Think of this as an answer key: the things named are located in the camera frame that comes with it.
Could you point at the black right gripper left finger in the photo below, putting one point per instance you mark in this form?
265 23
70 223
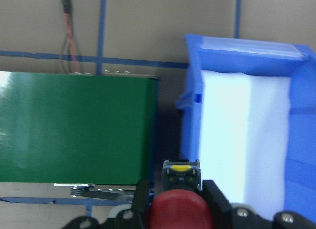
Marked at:
135 217

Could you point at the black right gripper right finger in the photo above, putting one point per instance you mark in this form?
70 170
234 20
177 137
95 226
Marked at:
227 215

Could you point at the red mushroom push button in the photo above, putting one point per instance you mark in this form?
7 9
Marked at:
180 205

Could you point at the white foam pad right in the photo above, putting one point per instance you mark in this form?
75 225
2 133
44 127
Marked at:
244 138

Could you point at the green conveyor belt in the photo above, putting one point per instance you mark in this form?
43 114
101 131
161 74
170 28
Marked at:
77 128

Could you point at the blue plastic bin right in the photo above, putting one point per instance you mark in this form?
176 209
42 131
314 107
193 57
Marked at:
260 58

